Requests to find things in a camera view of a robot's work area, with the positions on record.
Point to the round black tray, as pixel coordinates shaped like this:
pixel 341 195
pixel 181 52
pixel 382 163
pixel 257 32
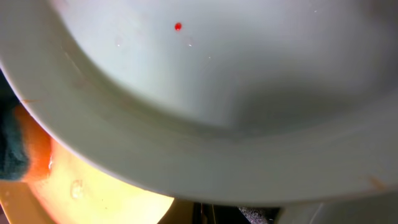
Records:
pixel 217 214

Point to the green yellow sponge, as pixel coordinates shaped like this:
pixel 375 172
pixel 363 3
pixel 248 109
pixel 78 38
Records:
pixel 14 159

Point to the yellow plate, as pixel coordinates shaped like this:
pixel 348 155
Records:
pixel 59 187

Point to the light green plate with stain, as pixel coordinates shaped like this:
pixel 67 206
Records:
pixel 240 102

